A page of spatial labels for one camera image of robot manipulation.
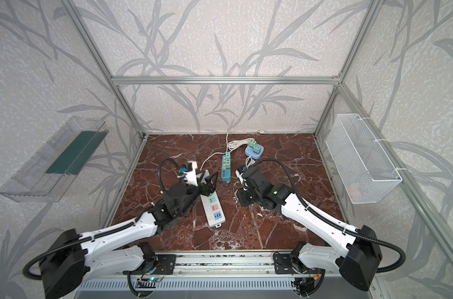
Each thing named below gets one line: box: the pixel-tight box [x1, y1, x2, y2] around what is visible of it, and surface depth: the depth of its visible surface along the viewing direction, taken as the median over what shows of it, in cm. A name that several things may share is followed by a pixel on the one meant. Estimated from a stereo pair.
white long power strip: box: [196, 169, 226, 228], surface depth 86 cm
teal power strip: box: [221, 151, 231, 182], surface depth 101 cm
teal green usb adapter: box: [252, 144, 261, 154], surface depth 107 cm
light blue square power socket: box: [245, 143, 265, 160], surface depth 110 cm
